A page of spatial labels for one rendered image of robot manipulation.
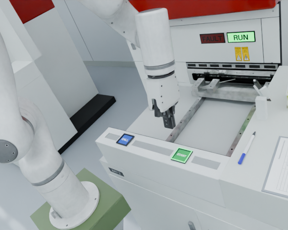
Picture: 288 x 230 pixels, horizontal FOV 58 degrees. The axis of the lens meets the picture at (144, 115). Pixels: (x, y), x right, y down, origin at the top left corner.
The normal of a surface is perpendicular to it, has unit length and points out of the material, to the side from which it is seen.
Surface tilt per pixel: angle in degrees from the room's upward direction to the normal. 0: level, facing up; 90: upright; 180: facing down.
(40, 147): 31
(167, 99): 92
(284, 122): 0
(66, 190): 88
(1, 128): 63
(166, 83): 88
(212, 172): 0
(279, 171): 0
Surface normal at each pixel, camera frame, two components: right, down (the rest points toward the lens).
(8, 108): 0.53, -0.01
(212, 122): -0.32, -0.77
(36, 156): -0.06, -0.59
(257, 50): -0.56, 0.62
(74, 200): 0.70, 0.18
